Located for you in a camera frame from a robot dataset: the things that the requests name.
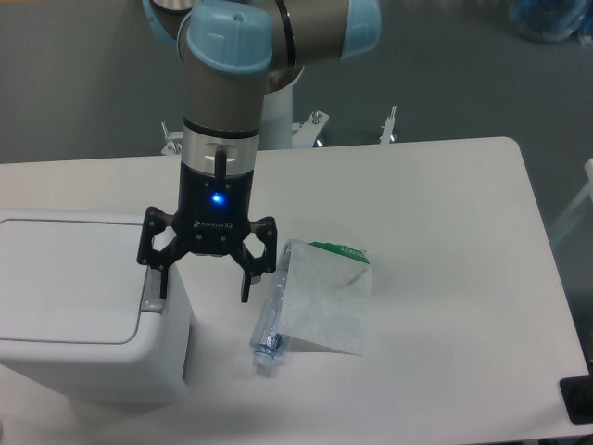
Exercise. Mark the white trash can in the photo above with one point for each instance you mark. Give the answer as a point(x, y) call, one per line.
point(71, 290)

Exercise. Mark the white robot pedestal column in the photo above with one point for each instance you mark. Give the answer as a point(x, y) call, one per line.
point(277, 113)

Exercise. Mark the black device at table edge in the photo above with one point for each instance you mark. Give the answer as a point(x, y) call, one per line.
point(577, 396)

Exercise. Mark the crushed clear plastic bottle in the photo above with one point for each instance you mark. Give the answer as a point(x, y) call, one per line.
point(267, 342)

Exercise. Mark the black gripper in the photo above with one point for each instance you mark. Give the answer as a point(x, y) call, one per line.
point(211, 219)

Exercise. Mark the silver green foil bag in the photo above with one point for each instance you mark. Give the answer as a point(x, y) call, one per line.
point(326, 294)

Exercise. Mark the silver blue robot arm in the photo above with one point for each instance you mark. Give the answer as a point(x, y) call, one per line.
point(229, 50)

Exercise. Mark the white pedestal base frame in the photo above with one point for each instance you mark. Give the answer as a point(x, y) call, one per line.
point(307, 134)

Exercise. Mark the grey trash can push button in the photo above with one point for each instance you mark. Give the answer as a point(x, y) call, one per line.
point(155, 290)

